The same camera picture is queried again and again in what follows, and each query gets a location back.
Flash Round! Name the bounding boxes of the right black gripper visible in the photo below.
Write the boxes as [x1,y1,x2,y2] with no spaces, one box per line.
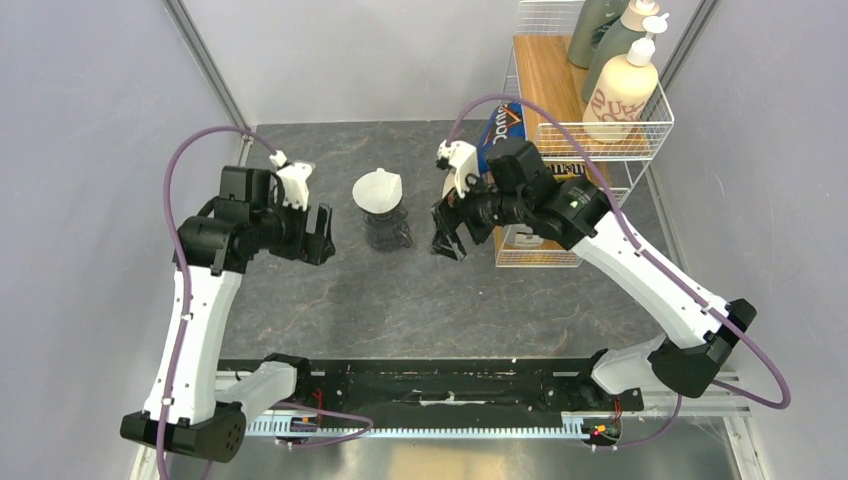
[427,163,529,262]

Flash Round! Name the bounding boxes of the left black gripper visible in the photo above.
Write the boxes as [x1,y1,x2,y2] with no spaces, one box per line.
[251,191,335,265]

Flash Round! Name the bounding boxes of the clear glass carafe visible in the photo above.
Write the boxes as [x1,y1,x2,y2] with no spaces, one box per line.
[364,213,413,252]

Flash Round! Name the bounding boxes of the white paper coffee filter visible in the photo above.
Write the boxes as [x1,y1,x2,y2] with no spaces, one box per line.
[352,168,403,215]

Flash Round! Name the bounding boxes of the dark transparent coffee dripper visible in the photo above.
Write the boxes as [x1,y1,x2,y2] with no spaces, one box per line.
[363,202,408,227]

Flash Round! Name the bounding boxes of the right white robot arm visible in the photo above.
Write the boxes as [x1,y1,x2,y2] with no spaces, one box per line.
[430,137,756,409]

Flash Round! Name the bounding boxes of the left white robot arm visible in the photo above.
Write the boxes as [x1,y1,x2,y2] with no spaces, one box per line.
[120,162,335,463]

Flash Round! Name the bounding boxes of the blue Doritos chip bag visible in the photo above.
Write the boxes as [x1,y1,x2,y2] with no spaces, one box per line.
[477,102,526,160]

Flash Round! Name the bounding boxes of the yellow M&M's candy bag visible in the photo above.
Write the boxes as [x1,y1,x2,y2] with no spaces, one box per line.
[547,162,589,182]

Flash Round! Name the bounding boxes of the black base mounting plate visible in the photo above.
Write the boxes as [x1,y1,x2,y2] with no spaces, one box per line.
[285,358,646,430]

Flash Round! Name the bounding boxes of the cream pump bottle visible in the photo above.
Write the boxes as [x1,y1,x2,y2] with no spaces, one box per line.
[583,33,659,144]

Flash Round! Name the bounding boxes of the green pump bottle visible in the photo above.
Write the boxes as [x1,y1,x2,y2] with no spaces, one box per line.
[581,1,660,104]

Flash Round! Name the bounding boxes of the dark green bottle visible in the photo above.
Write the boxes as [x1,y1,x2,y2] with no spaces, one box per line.
[567,0,628,69]

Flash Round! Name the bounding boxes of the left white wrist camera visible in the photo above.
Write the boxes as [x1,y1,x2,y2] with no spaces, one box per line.
[269,150,315,211]

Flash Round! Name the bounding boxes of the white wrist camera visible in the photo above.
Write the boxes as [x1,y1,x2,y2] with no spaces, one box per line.
[435,140,479,198]
[269,150,315,211]

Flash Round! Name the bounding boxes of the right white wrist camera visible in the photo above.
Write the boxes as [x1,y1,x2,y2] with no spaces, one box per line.
[435,140,479,198]

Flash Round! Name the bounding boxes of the white wire shelf rack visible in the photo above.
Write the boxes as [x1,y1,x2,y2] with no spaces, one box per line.
[493,0,676,270]

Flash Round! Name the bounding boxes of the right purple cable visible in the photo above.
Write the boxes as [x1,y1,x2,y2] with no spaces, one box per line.
[445,93,793,453]

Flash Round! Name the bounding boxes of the aluminium frame rail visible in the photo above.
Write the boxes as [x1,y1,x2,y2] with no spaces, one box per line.
[129,369,770,480]

